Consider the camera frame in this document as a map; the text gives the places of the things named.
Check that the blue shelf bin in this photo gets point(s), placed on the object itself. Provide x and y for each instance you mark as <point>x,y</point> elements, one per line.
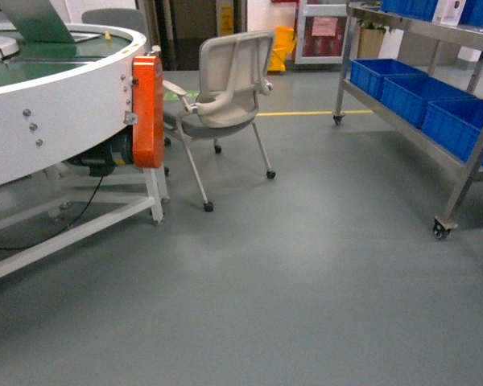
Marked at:
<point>455,125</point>
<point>408,96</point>
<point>369,74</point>

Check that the stainless steel shelf cart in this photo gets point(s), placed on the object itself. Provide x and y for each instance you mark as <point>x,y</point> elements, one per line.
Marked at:
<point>465,173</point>

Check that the white box on shelf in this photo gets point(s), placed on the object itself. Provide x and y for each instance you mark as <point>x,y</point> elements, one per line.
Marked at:
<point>448,12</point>

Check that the beige office chair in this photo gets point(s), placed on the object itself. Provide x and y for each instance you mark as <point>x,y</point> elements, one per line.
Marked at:
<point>232,73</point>

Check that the black electric motor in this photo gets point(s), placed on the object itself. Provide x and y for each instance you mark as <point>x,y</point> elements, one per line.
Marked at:
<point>105,157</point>

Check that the orange motor guard cover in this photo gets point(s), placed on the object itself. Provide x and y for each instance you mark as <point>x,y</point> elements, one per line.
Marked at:
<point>148,135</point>

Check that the yellow mop bucket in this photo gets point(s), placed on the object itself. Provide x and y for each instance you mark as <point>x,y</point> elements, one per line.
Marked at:
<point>285,39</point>

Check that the red fire extinguisher cabinet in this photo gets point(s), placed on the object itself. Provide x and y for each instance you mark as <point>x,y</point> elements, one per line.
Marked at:
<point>320,30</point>

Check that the potted green plant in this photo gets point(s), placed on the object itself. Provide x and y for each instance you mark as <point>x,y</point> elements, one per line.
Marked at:
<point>371,38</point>

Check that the white round conveyor table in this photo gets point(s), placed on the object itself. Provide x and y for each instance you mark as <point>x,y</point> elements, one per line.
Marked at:
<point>58,100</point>

